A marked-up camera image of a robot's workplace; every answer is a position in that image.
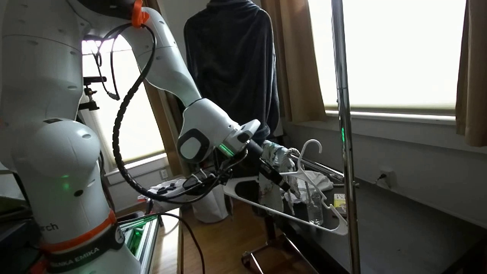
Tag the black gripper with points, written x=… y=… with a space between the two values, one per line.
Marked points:
x=249 y=138

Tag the white plastic clothes hanger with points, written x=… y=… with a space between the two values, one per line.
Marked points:
x=336 y=225

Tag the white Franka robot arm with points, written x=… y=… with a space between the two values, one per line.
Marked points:
x=51 y=152

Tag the metal clothes rack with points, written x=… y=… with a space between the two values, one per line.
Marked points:
x=346 y=126

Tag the black hanging garment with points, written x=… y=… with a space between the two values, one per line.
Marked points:
x=234 y=65

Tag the white floral cloth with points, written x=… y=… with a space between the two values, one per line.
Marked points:
x=276 y=152

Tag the white crumpled cloth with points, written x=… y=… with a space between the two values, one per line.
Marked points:
x=321 y=180

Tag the clear glass bottle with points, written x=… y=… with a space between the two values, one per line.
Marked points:
x=316 y=210

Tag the yellow green book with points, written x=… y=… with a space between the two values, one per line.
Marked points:
x=340 y=202

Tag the white bin with black bag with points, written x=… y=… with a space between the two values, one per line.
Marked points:
x=211 y=205

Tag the white box with black controller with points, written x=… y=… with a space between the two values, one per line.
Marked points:
x=168 y=190

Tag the white radiator cover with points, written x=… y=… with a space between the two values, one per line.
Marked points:
x=153 y=169

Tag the bright window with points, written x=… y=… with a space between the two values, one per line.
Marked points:
x=143 y=131
x=401 y=50

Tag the black desk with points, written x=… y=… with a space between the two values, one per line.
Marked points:
x=406 y=237

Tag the white wall outlet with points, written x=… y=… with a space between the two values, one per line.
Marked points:
x=389 y=177

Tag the black stereo camera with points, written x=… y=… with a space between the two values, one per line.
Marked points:
x=92 y=79

